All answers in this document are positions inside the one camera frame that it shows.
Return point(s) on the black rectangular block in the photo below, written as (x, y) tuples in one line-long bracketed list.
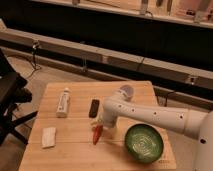
[(94, 108)]

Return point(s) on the white tube bottle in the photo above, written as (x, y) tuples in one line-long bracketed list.
[(63, 104)]

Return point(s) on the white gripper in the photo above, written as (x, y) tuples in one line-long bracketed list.
[(97, 121)]

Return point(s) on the black chair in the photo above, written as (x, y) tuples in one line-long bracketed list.
[(12, 92)]

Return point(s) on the green bowl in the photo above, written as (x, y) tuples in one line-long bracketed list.
[(144, 143)]

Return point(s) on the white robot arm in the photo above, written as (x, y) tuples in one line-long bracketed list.
[(191, 123)]

